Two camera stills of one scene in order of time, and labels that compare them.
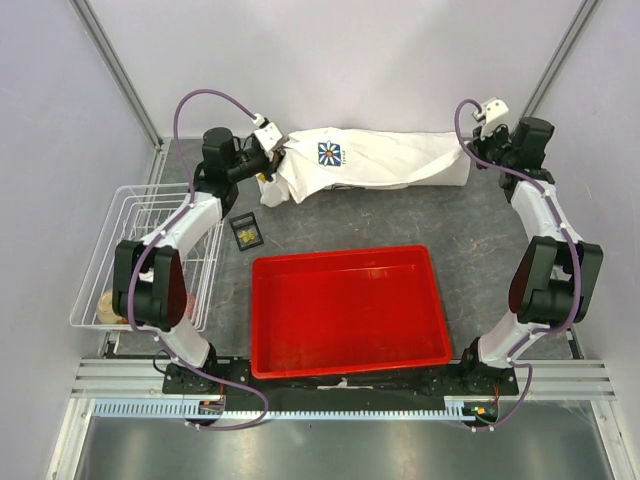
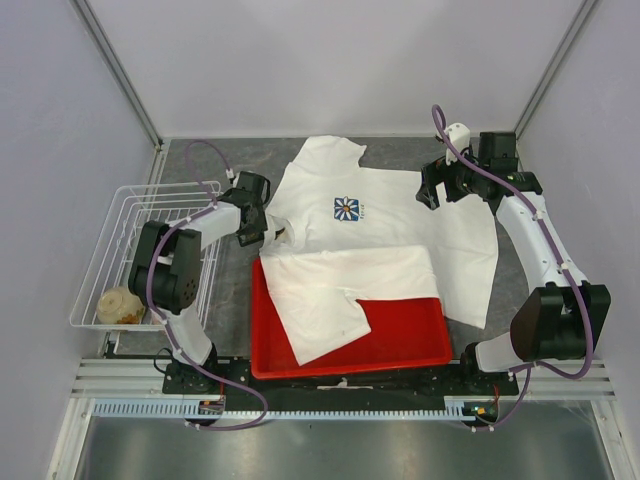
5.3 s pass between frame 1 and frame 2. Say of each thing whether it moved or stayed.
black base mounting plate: stayed
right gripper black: moved
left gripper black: moved
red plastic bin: stayed
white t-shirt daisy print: moved
